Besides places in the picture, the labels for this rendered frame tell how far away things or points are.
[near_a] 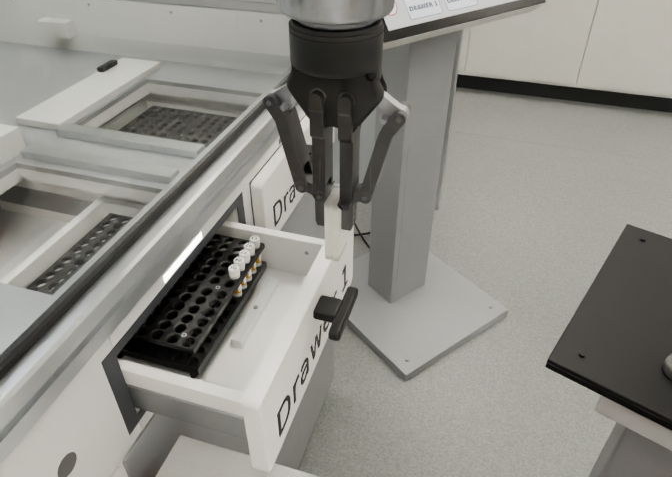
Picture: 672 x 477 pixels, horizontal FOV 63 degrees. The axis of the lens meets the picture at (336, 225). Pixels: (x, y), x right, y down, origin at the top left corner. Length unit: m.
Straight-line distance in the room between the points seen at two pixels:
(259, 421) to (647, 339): 0.53
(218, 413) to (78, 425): 0.12
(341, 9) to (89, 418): 0.41
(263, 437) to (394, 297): 1.34
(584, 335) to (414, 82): 0.83
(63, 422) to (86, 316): 0.09
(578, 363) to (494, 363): 1.02
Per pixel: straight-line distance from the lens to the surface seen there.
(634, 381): 0.77
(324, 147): 0.49
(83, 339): 0.52
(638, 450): 0.88
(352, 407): 1.61
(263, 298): 0.68
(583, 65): 3.42
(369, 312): 1.80
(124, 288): 0.54
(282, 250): 0.71
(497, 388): 1.71
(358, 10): 0.41
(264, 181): 0.74
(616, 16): 3.36
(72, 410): 0.54
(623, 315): 0.85
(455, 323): 1.81
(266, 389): 0.49
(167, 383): 0.56
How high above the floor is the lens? 1.32
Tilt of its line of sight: 36 degrees down
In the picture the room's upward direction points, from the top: straight up
